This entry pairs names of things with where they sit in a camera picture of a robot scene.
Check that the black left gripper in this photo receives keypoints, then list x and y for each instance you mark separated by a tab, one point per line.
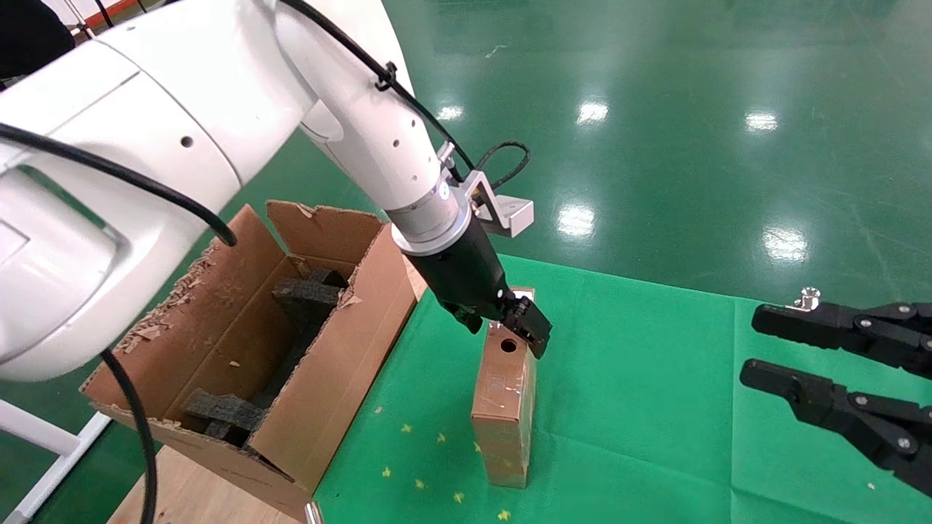
462	269

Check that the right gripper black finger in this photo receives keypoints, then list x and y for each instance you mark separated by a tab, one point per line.
837	327
830	407

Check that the small taped cardboard box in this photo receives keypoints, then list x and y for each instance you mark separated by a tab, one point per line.
502	407

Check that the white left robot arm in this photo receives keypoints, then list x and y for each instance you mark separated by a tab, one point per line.
182	87

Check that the large open cardboard carton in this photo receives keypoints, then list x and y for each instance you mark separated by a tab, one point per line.
342	378

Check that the green table cloth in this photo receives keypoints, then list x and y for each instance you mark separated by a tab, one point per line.
655	378

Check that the black foam packing insert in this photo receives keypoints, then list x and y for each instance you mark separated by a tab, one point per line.
306	295

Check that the person in black clothes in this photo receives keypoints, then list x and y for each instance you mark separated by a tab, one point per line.
29	33

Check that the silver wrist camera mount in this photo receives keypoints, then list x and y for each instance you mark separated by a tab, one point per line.
510	212

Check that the white table frame leg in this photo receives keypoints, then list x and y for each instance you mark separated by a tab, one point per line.
44	433

